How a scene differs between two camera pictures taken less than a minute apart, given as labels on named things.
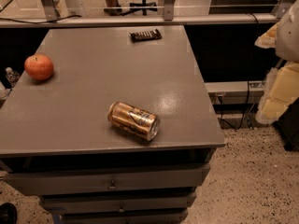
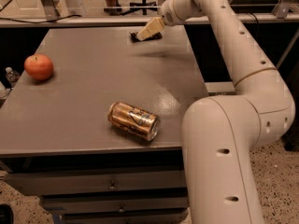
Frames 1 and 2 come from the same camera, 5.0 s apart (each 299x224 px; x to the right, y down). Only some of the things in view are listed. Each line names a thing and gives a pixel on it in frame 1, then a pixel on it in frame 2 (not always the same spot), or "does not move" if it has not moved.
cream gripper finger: (267, 40) to (174, 10)
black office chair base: (143, 4) does not move
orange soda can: (135, 119) does not move
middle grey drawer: (120, 203) does not move
